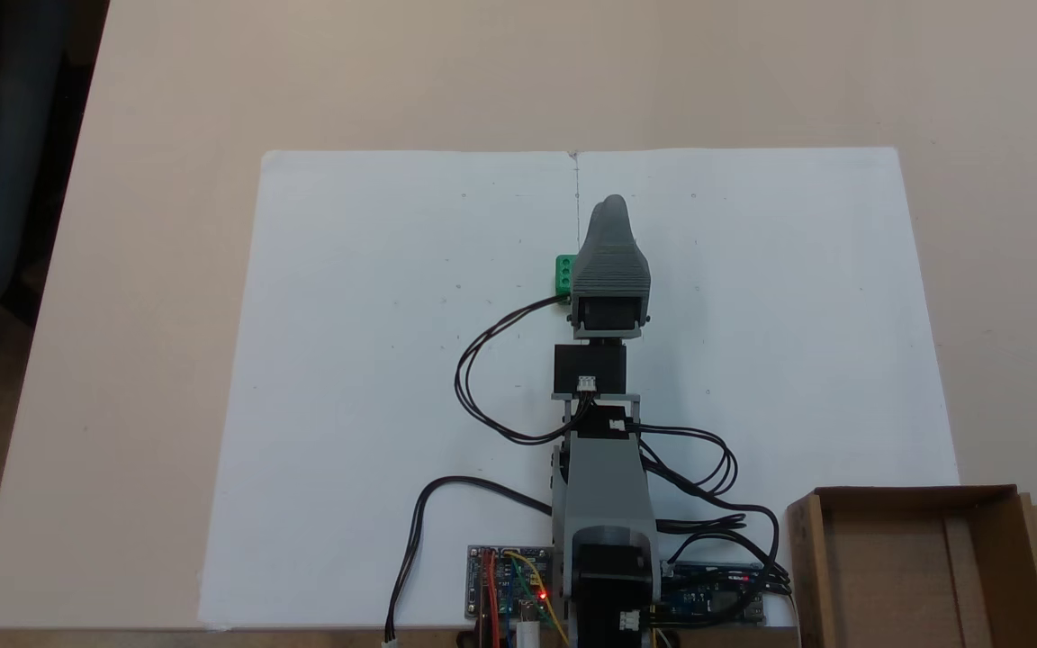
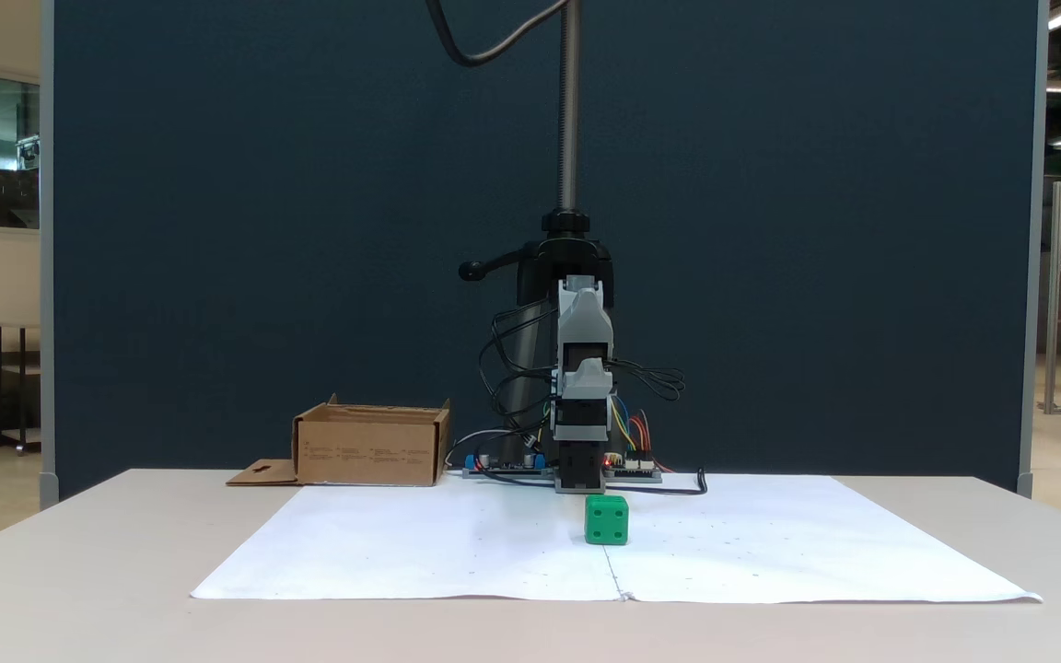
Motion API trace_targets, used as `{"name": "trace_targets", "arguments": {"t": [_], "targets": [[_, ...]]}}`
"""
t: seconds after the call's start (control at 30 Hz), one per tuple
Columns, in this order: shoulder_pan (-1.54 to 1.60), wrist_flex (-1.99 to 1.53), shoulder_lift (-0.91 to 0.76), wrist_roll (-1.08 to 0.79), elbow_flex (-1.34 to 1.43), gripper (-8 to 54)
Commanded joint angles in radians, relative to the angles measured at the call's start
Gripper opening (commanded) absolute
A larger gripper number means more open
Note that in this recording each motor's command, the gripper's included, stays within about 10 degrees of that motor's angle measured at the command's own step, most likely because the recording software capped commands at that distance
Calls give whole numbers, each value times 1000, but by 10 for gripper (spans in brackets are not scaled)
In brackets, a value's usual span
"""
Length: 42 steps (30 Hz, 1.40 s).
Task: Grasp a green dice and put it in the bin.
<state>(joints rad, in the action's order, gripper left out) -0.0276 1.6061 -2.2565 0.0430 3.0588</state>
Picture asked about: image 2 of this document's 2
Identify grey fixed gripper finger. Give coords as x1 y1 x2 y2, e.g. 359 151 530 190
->
563 357 613 401

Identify green dice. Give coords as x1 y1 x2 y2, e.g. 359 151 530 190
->
584 494 631 547

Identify circuit board with blue parts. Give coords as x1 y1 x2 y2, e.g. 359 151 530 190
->
462 450 556 481

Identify brown cardboard box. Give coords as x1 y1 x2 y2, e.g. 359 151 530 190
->
227 394 452 488

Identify white paper sheet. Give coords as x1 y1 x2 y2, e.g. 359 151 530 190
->
190 474 1044 606

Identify dark blue partition panel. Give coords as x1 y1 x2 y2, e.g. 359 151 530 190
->
40 0 1049 509

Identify black shelf cart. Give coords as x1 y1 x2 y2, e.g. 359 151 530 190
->
0 321 41 456

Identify thin black wire loop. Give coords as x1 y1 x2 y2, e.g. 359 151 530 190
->
611 359 687 403

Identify black wire bundle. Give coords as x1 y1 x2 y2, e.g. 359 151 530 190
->
477 304 559 445

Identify circuit board with coloured wires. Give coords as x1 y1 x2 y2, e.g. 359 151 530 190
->
604 455 664 484

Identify black cable on table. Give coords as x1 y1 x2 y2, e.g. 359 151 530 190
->
608 468 709 497

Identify black camera stand with pole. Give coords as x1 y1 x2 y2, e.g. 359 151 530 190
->
458 0 616 461

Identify grey hanging cable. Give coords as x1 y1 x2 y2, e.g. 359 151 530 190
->
426 0 572 68

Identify wall window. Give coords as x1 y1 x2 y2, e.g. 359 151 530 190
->
0 64 41 239

